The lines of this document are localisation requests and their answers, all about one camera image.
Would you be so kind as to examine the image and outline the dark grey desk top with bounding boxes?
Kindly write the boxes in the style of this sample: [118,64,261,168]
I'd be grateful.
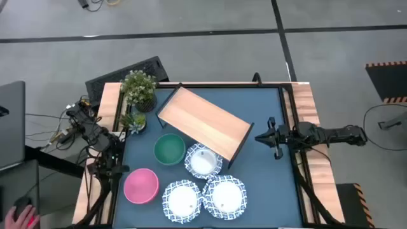
[0,158,41,223]

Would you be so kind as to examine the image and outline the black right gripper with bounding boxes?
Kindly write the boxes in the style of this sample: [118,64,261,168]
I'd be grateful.
[254,116,291,160]

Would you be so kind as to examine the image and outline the tangled cable bundle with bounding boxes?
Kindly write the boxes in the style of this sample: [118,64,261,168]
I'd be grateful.
[25,95,96,153]

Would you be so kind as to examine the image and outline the succulent in black pot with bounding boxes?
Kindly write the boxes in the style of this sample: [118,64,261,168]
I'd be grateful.
[120,111,148,135]

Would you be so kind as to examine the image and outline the black floor cable loop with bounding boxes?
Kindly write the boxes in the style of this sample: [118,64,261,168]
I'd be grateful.
[362,103,407,152]

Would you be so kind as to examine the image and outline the black hazard-striped floor mat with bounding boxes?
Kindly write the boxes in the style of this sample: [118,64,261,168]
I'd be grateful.
[335,183,376,229]
[364,60,407,104]

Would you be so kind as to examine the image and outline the black power adapter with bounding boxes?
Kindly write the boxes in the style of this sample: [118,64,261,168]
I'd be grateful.
[78,0,104,13]

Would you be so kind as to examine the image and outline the pink plastic bowl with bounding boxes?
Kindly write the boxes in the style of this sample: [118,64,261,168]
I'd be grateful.
[123,167,160,205]

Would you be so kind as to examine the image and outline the grey laptop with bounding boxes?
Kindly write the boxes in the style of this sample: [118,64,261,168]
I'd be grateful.
[0,80,26,169]

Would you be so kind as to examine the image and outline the leafy plant in striped pot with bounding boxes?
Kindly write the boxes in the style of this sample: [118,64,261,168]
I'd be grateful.
[120,69,158,113]

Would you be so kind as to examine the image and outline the blue patterned paper bowl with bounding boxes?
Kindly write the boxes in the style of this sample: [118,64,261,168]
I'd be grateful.
[202,174,247,221]
[162,179,204,224]
[184,142,224,180]

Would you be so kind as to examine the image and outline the black computer mouse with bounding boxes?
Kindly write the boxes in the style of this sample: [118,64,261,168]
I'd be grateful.
[13,196,33,220]

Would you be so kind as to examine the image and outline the person's hand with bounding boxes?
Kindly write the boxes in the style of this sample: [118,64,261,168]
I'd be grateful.
[4,205,41,229]

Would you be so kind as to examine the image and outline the grey metal stand foot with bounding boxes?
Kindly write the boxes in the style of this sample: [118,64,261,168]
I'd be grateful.
[377,111,407,131]

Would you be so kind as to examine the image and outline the green plastic bowl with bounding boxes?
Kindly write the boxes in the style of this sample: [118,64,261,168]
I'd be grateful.
[153,132,186,167]

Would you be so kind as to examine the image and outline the wooden shelf with black frame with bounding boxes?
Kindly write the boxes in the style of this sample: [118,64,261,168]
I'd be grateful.
[155,83,255,169]

